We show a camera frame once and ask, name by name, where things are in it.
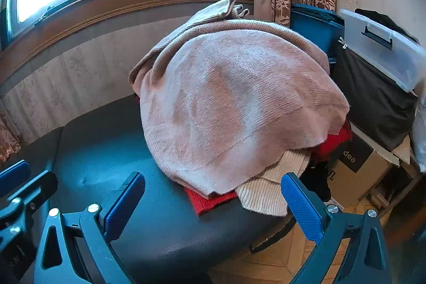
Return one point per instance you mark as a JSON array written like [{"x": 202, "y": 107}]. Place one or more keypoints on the black garment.
[{"x": 316, "y": 181}]

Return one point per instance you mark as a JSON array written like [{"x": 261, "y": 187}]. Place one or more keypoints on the black padded bench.
[{"x": 100, "y": 154}]

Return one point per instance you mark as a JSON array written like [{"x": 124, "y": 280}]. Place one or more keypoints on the cream ribbed knit garment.
[{"x": 266, "y": 194}]

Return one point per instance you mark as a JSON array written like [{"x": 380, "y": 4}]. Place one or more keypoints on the black cloth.
[{"x": 382, "y": 19}]

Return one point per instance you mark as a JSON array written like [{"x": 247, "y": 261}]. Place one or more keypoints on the white bag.
[{"x": 420, "y": 137}]

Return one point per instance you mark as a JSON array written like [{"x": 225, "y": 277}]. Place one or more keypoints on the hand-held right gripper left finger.
[{"x": 123, "y": 204}]

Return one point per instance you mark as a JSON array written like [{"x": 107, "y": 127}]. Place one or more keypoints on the bright red garment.
[{"x": 206, "y": 200}]

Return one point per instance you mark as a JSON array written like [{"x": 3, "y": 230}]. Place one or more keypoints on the blue storage bin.
[{"x": 313, "y": 31}]

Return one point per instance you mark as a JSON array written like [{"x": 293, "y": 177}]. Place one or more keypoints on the black fabric bag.
[{"x": 372, "y": 97}]

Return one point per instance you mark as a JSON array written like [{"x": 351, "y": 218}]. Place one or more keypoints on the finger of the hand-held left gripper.
[
  {"x": 36, "y": 187},
  {"x": 15, "y": 172}
]

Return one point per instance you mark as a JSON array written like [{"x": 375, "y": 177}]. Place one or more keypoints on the pink knit sweater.
[{"x": 233, "y": 97}]

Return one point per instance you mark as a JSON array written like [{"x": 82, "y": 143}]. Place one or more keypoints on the wooden frame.
[{"x": 399, "y": 184}]

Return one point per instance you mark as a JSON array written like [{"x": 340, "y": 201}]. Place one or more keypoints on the cardboard box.
[{"x": 362, "y": 177}]

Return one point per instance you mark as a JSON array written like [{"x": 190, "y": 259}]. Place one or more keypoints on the dark red sweater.
[{"x": 332, "y": 144}]

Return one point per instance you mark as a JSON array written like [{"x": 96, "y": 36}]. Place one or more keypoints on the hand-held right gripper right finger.
[{"x": 299, "y": 210}]

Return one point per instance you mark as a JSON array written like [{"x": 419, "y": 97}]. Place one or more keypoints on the clear plastic storage box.
[{"x": 399, "y": 61}]

